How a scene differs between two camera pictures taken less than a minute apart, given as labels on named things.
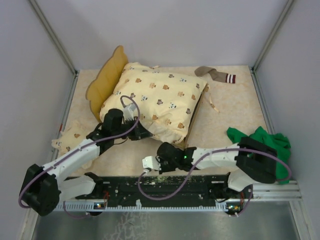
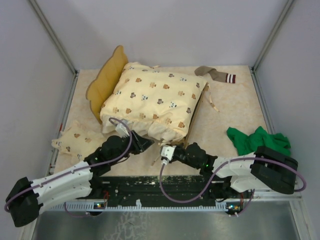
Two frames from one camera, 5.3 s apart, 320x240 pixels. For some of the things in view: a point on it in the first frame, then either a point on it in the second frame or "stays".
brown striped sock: (203, 71) stays
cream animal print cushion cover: (168, 101) stays
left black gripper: (139, 131) → (140, 143)
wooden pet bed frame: (107, 75) stays
